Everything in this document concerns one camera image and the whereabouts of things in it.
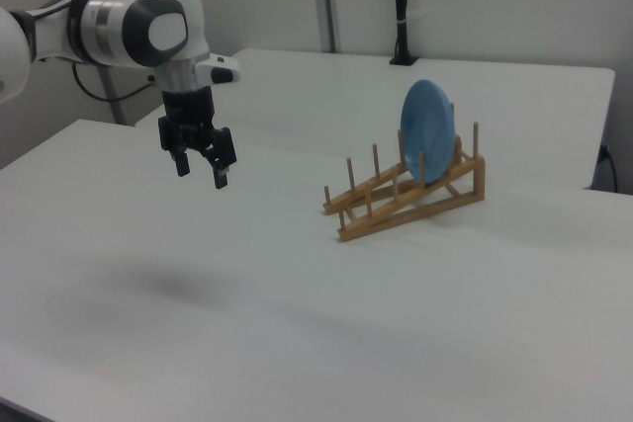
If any wooden plate rack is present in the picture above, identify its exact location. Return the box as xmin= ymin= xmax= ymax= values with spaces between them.
xmin=323 ymin=103 xmax=487 ymax=244

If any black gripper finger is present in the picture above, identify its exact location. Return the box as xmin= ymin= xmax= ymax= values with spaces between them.
xmin=200 ymin=127 xmax=237 ymax=191
xmin=157 ymin=115 xmax=192 ymax=178

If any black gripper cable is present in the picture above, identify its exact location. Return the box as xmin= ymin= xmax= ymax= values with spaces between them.
xmin=72 ymin=61 xmax=162 ymax=103

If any blue plate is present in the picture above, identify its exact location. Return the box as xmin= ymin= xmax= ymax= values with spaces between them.
xmin=399 ymin=78 xmax=455 ymax=186

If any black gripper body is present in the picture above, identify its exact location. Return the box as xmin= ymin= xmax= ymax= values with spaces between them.
xmin=162 ymin=87 xmax=219 ymax=146

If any black cable with blue connector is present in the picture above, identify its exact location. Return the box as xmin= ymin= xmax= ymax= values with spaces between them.
xmin=596 ymin=143 xmax=620 ymax=194

